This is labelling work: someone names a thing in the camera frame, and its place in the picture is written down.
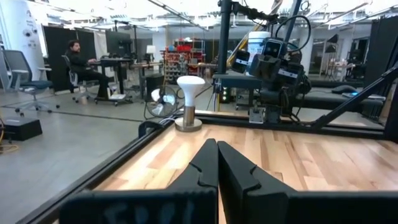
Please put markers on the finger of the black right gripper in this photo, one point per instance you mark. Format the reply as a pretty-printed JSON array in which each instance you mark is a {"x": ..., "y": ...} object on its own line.
[
  {"x": 241, "y": 60},
  {"x": 290, "y": 74}
]

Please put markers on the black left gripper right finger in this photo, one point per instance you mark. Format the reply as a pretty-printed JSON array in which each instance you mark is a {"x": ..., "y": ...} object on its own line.
[{"x": 248, "y": 193}]

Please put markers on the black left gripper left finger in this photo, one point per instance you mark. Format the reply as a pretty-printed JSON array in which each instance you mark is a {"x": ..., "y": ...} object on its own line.
[{"x": 199, "y": 186}]

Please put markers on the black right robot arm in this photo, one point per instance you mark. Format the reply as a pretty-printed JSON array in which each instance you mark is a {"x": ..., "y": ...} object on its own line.
[{"x": 280, "y": 96}]

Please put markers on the white canister blue label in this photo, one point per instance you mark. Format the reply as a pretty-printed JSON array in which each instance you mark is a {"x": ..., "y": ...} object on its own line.
[{"x": 255, "y": 40}]

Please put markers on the black vertical pole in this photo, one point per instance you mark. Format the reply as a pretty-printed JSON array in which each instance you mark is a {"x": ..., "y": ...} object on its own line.
[{"x": 224, "y": 37}]

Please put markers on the computer tower with LEDs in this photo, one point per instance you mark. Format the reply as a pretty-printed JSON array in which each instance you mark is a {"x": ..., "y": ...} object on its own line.
[{"x": 224, "y": 93}]

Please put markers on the black computer mouse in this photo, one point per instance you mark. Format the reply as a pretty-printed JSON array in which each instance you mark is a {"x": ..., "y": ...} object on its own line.
[{"x": 343, "y": 89}]

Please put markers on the red storage shelf rack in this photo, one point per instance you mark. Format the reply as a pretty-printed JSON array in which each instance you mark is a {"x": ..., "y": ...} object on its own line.
[{"x": 183, "y": 48}]

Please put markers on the white floor fan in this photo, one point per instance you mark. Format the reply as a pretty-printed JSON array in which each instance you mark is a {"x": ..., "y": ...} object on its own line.
[{"x": 169, "y": 99}]

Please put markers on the white-shade desk lamp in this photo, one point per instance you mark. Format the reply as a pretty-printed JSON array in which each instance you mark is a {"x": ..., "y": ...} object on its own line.
[{"x": 151, "y": 49}]

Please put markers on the black computer monitor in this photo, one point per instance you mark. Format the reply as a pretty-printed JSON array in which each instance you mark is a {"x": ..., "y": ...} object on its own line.
[{"x": 118, "y": 43}]

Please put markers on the black office desk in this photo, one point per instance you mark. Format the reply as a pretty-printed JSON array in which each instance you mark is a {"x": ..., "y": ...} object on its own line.
[{"x": 115, "y": 62}]

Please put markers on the person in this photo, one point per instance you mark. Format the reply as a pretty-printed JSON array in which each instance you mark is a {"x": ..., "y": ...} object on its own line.
[{"x": 77, "y": 62}]

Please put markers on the black partition panels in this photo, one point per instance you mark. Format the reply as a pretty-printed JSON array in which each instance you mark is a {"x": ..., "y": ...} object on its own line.
[{"x": 56, "y": 46}]

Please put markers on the black floor box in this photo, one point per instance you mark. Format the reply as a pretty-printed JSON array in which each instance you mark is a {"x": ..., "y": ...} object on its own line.
[{"x": 21, "y": 129}]

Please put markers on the grey blue office chair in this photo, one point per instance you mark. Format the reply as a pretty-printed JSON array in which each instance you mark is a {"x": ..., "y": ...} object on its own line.
[{"x": 18, "y": 63}]

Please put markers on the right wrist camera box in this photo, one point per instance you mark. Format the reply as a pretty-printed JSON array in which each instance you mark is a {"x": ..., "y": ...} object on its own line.
[{"x": 273, "y": 48}]

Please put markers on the black metal table frame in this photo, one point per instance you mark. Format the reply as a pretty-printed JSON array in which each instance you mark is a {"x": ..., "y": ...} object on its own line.
[{"x": 280, "y": 126}]

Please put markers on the black frame clamp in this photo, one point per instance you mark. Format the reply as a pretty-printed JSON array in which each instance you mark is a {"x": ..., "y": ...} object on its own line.
[{"x": 149, "y": 126}]

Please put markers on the white banner camera icons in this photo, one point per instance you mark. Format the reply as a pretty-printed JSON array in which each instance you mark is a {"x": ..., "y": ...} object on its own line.
[{"x": 28, "y": 31}]

